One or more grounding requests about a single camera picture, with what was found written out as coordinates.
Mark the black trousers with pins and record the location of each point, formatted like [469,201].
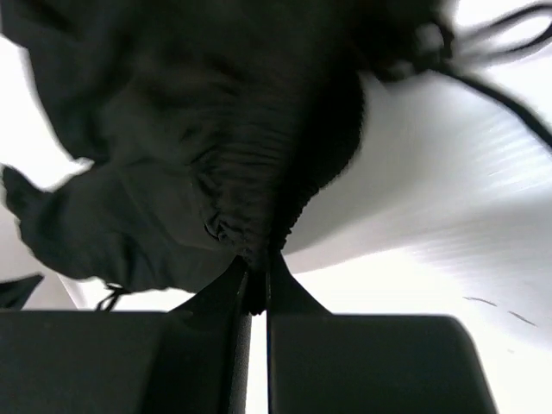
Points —
[209,125]

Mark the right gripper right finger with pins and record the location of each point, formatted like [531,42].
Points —
[322,363]

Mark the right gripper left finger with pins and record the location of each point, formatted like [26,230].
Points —
[192,359]

